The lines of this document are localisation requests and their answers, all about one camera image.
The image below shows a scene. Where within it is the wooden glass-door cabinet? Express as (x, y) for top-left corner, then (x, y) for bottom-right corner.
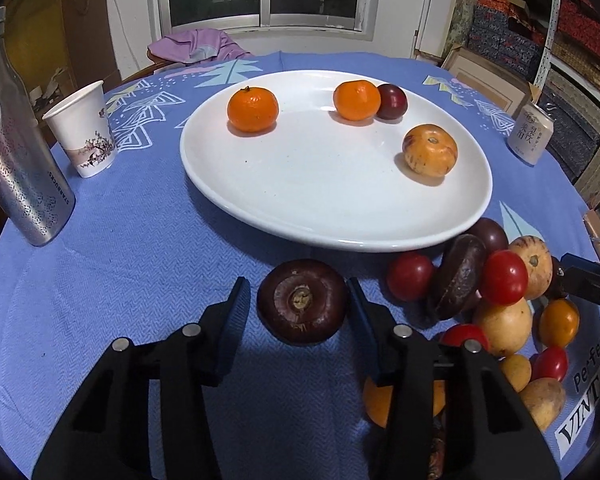
(10, 0), (123, 111)

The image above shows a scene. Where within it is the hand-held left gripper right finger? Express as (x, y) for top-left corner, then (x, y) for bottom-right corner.
(346, 276), (562, 480)

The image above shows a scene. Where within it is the small yellow fruit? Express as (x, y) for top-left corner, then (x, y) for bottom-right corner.
(499, 354), (533, 393)

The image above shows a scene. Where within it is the dark brown oblong fruit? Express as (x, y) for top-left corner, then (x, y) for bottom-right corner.
(426, 233), (490, 322)

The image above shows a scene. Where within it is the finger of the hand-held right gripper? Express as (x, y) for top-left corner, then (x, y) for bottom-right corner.
(557, 253), (600, 317)

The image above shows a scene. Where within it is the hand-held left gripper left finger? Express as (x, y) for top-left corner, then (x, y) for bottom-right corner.
(31, 276), (252, 480)

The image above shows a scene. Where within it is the silver metal bottle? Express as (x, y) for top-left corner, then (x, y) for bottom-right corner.
(0, 6), (77, 248)

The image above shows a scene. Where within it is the white floral paper cup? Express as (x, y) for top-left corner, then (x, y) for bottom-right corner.
(42, 80), (119, 179)

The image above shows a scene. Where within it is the yellow striped round fruit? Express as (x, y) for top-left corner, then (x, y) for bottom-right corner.
(508, 235), (554, 301)

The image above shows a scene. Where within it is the orange striped round fruit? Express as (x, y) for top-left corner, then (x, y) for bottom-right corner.
(402, 124), (459, 178)

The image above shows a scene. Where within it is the red cherry tomato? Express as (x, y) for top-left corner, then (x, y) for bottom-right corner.
(439, 323), (490, 353)
(530, 346), (570, 382)
(481, 250), (529, 307)
(386, 252), (436, 303)

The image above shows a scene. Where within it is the white beverage can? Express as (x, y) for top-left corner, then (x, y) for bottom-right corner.
(506, 102), (554, 167)

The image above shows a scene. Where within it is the orange cherry tomato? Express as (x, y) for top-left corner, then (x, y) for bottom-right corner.
(538, 299), (581, 349)

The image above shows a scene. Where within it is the dark purple plum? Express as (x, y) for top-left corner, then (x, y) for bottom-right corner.
(377, 83), (409, 121)

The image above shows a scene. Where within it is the blue printed tablecloth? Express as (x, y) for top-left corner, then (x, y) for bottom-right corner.
(0, 51), (600, 480)

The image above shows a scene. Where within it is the dark purple round fruit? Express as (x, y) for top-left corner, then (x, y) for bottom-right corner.
(467, 217), (509, 253)
(544, 256), (568, 302)

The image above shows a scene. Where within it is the yellow-brown fruit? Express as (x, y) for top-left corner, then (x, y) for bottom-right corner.
(519, 377), (567, 432)

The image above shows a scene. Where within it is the shelf of patterned boxes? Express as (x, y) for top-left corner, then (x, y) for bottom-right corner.
(460, 0), (600, 201)

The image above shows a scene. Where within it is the white perforated shelf rail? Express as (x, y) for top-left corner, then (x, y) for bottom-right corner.
(532, 0), (566, 91)

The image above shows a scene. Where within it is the purple garment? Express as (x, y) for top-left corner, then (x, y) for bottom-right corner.
(147, 29), (256, 65)

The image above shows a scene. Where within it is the large dark maroon round fruit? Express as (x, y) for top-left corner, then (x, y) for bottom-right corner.
(256, 259), (350, 346)

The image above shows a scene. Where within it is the mandarin orange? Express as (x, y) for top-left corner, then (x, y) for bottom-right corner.
(227, 86), (280, 134)
(362, 375), (447, 429)
(333, 80), (382, 122)

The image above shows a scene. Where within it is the white plate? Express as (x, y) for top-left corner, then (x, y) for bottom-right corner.
(179, 69), (494, 253)

